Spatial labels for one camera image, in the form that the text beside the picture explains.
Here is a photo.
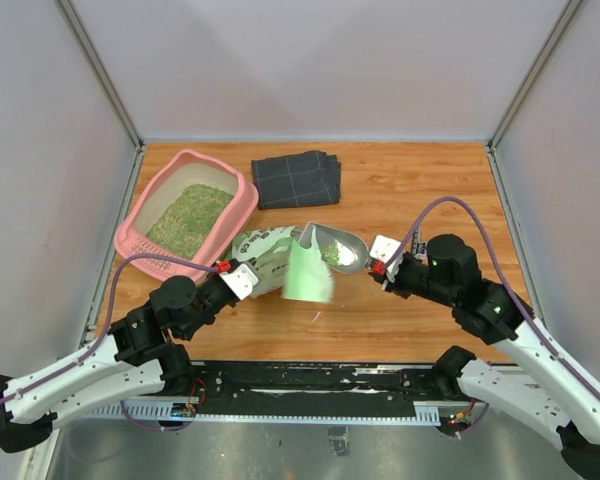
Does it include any piano pattern bag clip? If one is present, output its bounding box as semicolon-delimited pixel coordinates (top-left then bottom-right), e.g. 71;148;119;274
411;226;427;260

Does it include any grey metal scoop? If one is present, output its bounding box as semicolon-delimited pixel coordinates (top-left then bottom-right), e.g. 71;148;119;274
298;222;369;274

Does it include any green litter bag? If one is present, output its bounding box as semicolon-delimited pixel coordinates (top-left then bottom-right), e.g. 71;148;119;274
230;226;334;304

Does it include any pink litter box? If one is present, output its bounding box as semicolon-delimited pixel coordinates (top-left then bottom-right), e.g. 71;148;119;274
114;149;259;282

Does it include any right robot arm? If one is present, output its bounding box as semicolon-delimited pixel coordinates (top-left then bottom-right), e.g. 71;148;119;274
370;234;600;479

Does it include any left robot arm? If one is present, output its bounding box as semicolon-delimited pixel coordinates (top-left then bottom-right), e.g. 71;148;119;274
0;274;253;453

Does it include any green cat litter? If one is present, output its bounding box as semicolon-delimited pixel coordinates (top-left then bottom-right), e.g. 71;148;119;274
146;184;234;260

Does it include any dark checked folded cloth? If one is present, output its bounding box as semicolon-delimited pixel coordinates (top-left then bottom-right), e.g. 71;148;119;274
251;150;341;210

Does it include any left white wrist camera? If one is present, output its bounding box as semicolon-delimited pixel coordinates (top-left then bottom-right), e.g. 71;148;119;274
216;259;260;300

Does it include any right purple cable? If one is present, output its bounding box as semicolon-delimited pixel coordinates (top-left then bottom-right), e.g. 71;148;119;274
384;196;600;419

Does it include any purple cable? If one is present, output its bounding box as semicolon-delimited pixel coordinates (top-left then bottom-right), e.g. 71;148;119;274
384;196;600;419
0;253;221;441

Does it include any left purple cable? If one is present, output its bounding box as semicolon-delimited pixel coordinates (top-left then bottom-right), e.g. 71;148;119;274
0;253;221;441

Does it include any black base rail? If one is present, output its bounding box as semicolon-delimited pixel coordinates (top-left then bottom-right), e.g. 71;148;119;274
44;357;586;426

